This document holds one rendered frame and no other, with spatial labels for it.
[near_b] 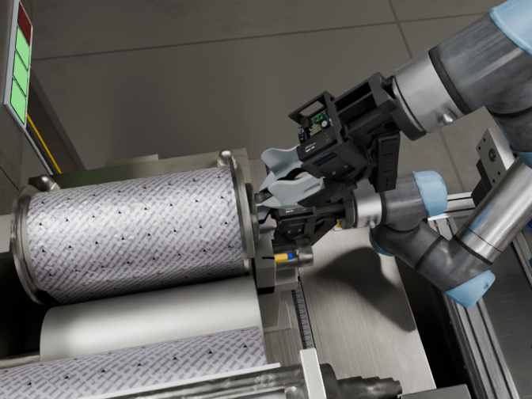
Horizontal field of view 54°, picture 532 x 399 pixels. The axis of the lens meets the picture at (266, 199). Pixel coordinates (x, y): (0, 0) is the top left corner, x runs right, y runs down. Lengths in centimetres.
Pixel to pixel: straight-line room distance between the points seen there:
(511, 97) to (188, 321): 42
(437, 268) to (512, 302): 100
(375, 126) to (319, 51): 209
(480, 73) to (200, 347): 35
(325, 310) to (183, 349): 56
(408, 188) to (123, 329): 46
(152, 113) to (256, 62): 55
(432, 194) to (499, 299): 107
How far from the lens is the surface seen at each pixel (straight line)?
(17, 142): 92
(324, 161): 56
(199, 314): 64
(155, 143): 233
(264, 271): 70
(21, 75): 99
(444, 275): 91
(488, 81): 53
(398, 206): 83
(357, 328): 99
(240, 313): 63
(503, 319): 186
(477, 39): 53
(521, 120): 57
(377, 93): 53
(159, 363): 46
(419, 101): 53
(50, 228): 64
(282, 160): 63
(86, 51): 277
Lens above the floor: 184
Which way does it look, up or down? 60 degrees down
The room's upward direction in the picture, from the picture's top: straight up
